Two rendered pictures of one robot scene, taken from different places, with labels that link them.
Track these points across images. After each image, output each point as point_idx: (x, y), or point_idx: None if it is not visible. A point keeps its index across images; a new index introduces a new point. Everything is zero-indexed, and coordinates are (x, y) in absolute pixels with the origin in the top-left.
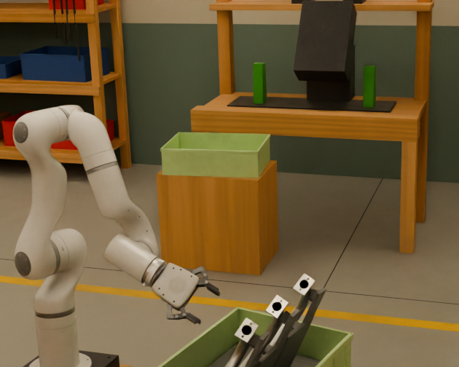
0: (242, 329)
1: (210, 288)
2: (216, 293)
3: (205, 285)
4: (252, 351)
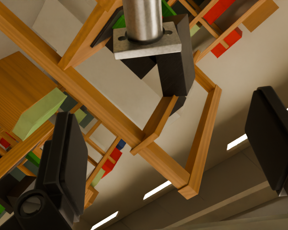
0: (143, 31)
1: (263, 167)
2: (251, 130)
3: None
4: None
